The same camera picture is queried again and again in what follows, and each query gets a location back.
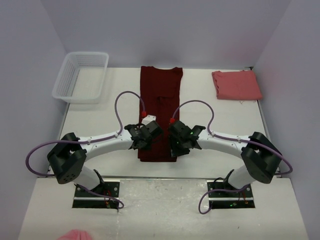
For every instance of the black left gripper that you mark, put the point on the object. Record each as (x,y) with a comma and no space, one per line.
(142,144)

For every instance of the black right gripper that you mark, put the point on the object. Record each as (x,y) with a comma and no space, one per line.
(177,150)

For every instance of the dark red t shirt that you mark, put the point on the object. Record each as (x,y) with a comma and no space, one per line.
(160,91)

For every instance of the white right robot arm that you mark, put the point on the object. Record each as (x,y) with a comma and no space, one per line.
(260,157)

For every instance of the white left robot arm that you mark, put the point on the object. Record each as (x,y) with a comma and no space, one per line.
(67,158)

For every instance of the folded pink t shirt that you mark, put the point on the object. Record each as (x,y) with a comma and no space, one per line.
(236,85)

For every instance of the white plastic basket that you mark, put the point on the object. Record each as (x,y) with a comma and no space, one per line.
(81,77)

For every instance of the pink cloth at bottom edge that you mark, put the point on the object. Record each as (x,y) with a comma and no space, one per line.
(76,234)

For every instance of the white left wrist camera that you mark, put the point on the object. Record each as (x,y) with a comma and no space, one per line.
(148,119)

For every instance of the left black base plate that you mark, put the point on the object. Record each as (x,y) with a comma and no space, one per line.
(85,200)

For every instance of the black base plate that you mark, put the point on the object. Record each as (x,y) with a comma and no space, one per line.
(232,200)
(85,200)

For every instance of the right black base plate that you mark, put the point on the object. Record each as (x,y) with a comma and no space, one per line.
(232,200)

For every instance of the aluminium table edge rail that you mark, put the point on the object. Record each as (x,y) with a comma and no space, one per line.
(263,120)

